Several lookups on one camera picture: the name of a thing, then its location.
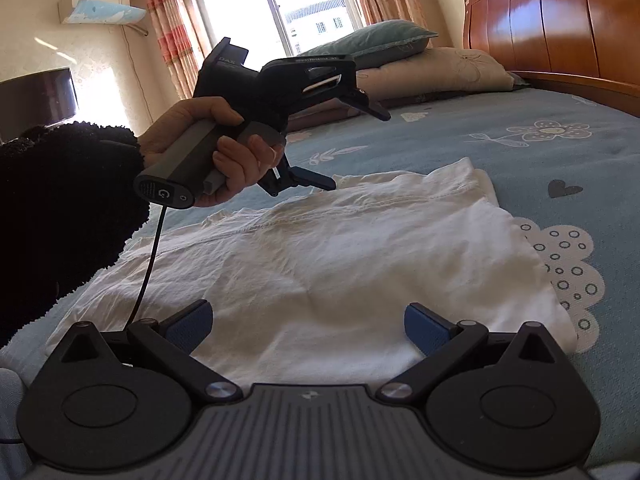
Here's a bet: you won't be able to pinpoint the black television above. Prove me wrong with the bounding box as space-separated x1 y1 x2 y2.
0 66 80 144

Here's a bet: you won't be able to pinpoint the pink floral folded quilt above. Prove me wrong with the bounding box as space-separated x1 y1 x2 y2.
287 47 518 133

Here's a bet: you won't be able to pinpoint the white printed long-sleeve shirt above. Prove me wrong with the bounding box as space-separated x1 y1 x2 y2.
45 157 578 376

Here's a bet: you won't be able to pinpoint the blue floral bed sheet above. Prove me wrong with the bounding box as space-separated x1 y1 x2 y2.
0 85 640 480

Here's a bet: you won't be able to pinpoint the person's left forearm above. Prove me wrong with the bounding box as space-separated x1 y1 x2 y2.
0 120 151 350

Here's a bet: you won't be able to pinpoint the person's left hand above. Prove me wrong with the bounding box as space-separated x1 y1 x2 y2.
141 95 286 209

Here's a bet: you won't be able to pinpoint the teal floral pillow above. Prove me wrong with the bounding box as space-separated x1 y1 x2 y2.
296 20 439 71

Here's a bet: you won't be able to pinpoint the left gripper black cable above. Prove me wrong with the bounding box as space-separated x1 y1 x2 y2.
127 204 168 333

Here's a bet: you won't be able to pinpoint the bright window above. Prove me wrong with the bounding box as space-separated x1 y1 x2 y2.
186 0 364 59

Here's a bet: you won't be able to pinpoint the thin wall cord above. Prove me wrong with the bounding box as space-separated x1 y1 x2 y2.
121 25 155 122

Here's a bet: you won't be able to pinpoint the white air conditioner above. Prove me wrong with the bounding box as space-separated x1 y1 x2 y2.
57 0 149 37

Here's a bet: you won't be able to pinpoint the person's grey trousers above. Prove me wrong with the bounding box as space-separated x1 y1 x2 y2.
0 367 27 480

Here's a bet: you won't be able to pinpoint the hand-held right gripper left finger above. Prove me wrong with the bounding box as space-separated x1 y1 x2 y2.
60 299 243 407

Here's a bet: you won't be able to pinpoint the wooden headboard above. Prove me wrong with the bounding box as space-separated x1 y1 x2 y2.
462 0 640 111

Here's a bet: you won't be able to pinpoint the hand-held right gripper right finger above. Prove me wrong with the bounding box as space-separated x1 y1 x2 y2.
404 303 558 404

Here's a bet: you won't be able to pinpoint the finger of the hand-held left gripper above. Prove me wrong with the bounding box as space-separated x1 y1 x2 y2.
344 89 392 122
269 165 337 198

